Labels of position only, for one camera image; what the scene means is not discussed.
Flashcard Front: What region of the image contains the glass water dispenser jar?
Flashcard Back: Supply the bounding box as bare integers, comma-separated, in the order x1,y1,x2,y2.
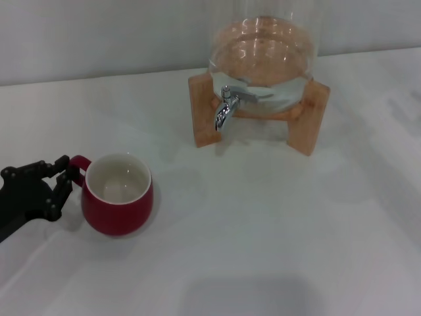
207,0,319,112

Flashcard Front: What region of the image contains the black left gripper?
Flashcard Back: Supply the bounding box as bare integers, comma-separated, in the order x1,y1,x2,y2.
0,155,74,244

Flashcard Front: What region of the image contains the red ceramic cup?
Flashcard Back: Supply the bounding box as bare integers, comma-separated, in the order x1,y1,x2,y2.
68,152,154,236

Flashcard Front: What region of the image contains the chrome metal faucet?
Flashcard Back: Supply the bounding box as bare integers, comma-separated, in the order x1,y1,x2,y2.
214,84,240,132

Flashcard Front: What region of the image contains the wooden dispenser stand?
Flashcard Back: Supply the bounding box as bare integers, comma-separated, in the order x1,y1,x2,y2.
188,72,330,159

